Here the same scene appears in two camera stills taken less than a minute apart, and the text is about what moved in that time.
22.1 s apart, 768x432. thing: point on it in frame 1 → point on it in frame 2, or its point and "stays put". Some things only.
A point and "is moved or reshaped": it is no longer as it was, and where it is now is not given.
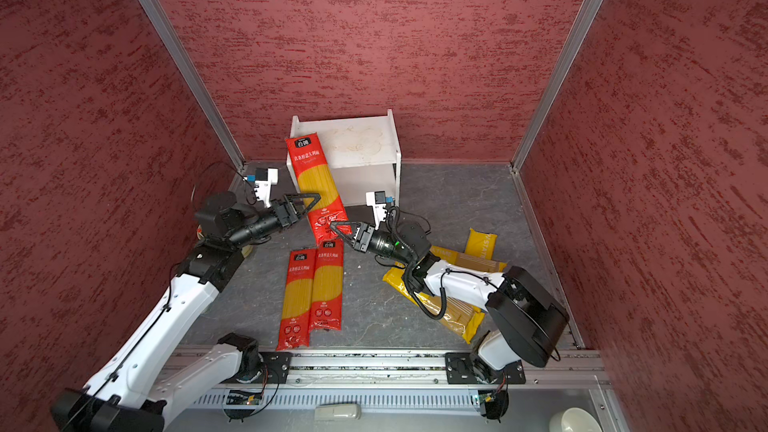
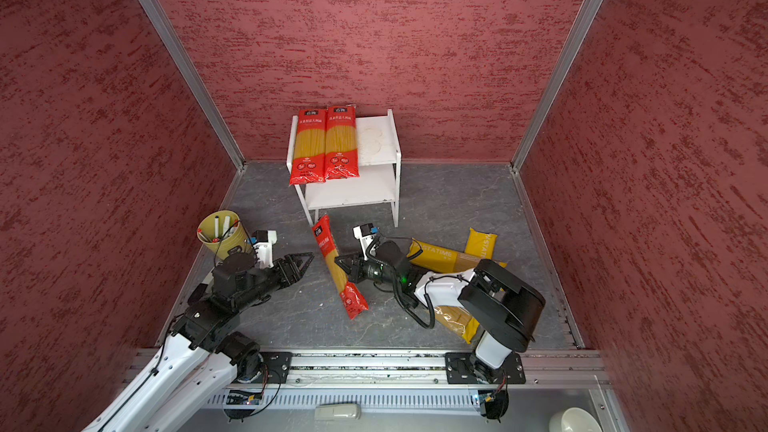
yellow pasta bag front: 462,318 stays put
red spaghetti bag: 315,178 is moved or reshaped
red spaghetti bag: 327,282 → 341,145
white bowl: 573,419 stays put
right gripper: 359,240 → 357,268
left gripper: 287,211 → 293,274
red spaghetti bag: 295,328 → 353,297
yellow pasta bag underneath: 480,244 stays put
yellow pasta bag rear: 467,259 stays put
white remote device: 337,411 stays put
